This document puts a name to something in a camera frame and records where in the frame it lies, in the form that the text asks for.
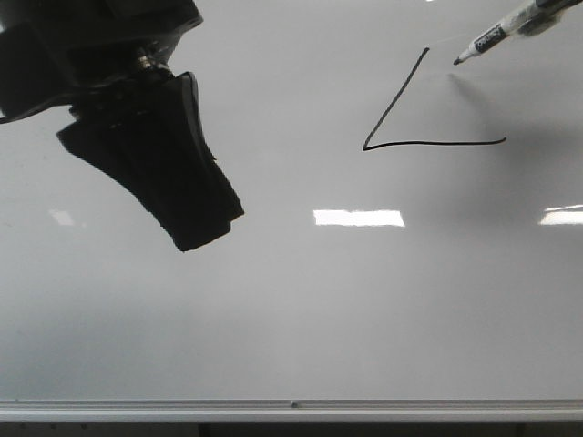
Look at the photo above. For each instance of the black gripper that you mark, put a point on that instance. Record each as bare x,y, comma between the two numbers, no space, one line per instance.
56,53

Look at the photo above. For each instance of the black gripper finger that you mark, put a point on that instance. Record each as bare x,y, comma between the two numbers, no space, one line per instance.
152,144

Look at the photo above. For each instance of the white dry-erase marker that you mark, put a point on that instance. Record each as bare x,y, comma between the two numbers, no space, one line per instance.
526,14

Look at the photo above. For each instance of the white whiteboard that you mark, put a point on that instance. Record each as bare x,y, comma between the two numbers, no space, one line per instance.
412,227

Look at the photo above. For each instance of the aluminium whiteboard tray rail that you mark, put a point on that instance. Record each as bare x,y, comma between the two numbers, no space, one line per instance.
294,411

